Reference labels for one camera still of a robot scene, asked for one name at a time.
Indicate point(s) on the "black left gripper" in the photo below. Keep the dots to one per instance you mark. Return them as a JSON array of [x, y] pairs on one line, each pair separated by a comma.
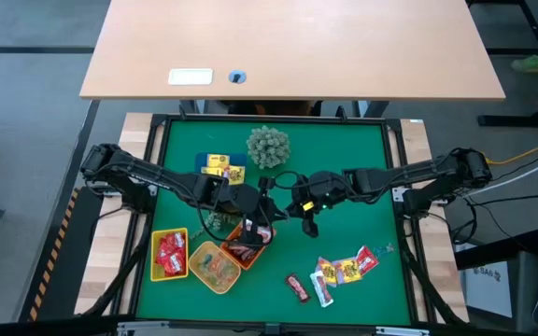
[[250, 203]]

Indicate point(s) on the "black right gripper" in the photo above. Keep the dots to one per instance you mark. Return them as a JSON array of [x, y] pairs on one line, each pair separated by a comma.
[[318, 191]]

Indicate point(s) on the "white candy bar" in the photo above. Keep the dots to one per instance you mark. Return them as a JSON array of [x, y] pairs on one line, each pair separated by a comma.
[[321, 289], [266, 234]]

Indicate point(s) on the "brown Snickers candy bar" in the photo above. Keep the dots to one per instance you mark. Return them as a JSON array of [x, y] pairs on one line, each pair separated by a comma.
[[298, 288], [252, 256], [238, 249]]

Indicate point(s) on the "yellow candy packet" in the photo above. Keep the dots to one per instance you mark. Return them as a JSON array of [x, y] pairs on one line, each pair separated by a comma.
[[213, 171], [235, 175], [217, 161], [327, 270], [348, 270]]

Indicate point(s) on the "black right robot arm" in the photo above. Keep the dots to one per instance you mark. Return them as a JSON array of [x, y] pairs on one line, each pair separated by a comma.
[[414, 172]]

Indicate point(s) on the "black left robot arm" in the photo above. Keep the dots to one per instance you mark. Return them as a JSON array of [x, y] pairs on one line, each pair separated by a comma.
[[147, 175]]

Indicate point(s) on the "clear blue candy wrapper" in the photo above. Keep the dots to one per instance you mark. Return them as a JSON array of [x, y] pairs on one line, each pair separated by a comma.
[[385, 249]]

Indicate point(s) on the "orange slotted plastic basket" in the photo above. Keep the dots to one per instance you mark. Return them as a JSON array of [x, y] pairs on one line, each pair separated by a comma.
[[249, 267]]

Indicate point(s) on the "spiky green succulent plant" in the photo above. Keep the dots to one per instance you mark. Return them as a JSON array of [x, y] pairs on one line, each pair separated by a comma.
[[215, 221]]

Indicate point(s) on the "tan oval plastic bin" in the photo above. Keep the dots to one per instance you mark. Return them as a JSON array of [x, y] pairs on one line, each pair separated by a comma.
[[224, 288]]

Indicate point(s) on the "blue plastic tray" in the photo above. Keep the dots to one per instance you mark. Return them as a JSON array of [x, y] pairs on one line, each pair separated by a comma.
[[237, 158]]

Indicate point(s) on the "round pale green succulent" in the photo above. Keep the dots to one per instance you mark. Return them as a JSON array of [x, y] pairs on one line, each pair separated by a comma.
[[268, 147]]

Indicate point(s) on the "yellow slotted plastic basket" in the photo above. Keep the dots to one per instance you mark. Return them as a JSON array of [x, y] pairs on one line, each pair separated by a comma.
[[171, 278]]

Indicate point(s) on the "aluminium profile bar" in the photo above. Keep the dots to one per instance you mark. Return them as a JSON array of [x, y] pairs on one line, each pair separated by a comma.
[[143, 328], [402, 331]]

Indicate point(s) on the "white rectangular desk plate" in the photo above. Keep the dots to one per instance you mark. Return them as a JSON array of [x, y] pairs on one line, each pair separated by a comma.
[[190, 77]]

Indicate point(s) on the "light wooden desk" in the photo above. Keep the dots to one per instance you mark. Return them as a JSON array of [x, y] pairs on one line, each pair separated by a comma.
[[297, 46]]

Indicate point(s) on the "hazard-striped black floor plate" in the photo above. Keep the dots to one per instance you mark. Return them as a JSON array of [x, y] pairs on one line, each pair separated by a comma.
[[54, 252]]

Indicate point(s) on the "person's foot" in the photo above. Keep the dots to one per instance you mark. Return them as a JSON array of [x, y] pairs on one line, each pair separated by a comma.
[[533, 64]]

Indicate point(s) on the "black frame clip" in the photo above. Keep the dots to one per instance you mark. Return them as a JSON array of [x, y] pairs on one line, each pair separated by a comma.
[[341, 112]]

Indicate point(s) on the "black table leg frame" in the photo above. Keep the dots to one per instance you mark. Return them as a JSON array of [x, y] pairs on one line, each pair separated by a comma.
[[521, 120]]

